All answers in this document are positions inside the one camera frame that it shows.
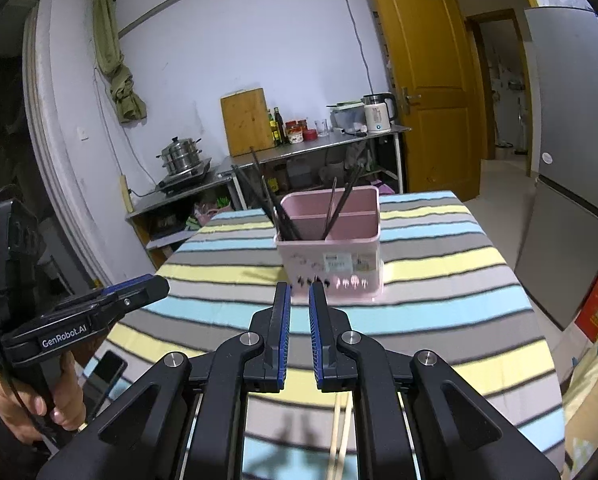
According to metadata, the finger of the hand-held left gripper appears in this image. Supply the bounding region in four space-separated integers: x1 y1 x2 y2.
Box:
56 274 171 328

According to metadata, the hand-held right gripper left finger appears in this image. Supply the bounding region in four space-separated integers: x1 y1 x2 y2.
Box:
36 281 292 480

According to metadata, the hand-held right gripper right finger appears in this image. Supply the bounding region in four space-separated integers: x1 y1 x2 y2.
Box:
308 281 562 480

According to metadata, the pink plastic basket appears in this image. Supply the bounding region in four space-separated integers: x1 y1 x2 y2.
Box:
274 186 386 303

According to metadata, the bamboo chopstick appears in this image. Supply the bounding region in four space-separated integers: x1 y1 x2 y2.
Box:
326 394 341 480
339 394 354 480

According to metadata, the black chopstick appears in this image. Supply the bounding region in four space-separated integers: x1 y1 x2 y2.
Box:
250 146 301 241
262 175 294 239
231 164 290 241
276 202 302 240
329 162 366 239

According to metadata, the patterned metal chopstick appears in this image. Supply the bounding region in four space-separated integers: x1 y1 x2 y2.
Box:
330 179 356 238
323 176 339 241

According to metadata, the person's left hand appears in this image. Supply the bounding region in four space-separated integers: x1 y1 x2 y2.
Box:
0 352 87 443

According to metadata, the black smartphone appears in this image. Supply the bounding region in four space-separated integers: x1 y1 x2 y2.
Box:
82 351 129 418

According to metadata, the low steel table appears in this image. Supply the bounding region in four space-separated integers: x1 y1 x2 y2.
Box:
126 170 237 261

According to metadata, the black induction cooker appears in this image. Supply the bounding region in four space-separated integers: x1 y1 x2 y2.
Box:
154 157 212 195

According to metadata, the striped tablecloth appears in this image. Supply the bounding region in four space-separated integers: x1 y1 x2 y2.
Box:
79 190 567 480

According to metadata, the steel steamer pot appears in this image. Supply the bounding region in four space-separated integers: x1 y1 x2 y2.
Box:
156 136 202 177

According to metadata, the tall steel table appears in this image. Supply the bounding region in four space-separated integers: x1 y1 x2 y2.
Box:
218 124 412 211

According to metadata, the wooden cutting board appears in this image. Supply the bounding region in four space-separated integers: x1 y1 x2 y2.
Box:
220 87 275 157

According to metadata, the clear plastic container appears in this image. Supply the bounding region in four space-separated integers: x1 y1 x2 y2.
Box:
327 101 366 132

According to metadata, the white electric kettle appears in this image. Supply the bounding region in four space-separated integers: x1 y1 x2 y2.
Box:
362 92 398 134

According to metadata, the green curtain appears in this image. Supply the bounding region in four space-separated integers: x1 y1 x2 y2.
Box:
93 0 147 123

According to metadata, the red cardboard box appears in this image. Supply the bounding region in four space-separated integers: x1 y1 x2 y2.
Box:
574 275 598 343

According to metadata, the pineapple print cloth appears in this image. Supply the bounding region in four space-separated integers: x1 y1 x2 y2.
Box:
561 305 598 466

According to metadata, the yellow wooden door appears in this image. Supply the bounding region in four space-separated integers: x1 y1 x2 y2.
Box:
363 0 482 206

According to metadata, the grey refrigerator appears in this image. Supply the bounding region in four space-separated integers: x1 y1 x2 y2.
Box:
514 6 598 331

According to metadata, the black wall cable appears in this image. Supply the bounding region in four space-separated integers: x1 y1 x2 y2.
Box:
333 0 377 98

